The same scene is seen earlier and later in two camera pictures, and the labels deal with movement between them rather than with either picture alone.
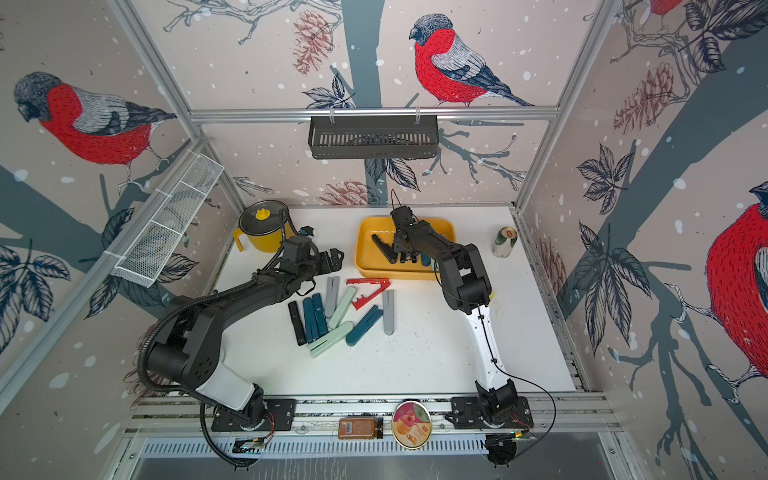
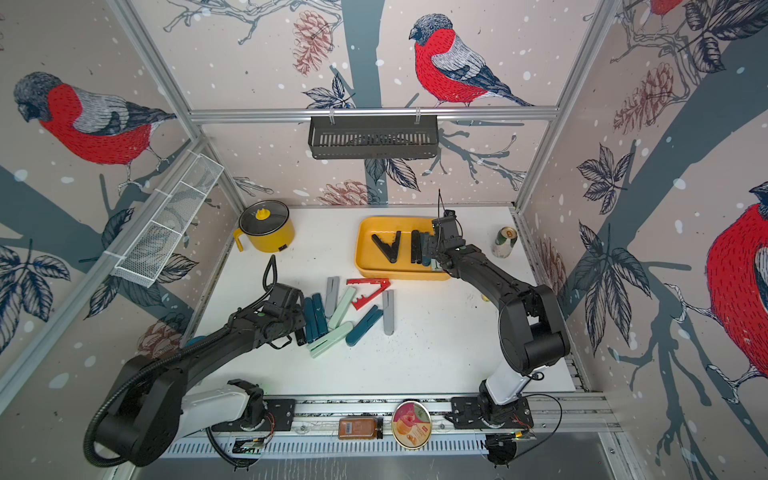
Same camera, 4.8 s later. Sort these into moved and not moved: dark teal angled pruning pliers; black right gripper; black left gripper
Moved: black right gripper; black left gripper
Not moved: dark teal angled pruning pliers
